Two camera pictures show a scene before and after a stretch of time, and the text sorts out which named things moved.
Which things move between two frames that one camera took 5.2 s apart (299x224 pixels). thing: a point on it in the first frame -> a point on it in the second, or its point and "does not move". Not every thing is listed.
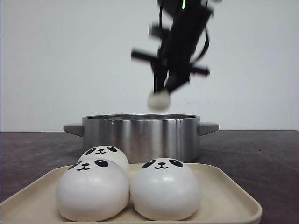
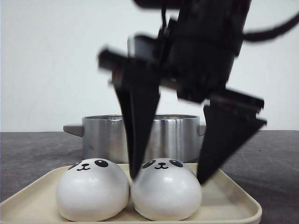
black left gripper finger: [176, 77] -> [228, 124]
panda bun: [93, 190] does not move
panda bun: [165, 189] does not move
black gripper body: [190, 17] -> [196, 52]
